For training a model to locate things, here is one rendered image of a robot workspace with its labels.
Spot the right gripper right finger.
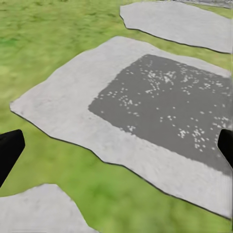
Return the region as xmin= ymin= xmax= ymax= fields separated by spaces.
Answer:
xmin=217 ymin=129 xmax=233 ymax=168

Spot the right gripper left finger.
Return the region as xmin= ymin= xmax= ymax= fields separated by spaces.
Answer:
xmin=0 ymin=129 xmax=25 ymax=187

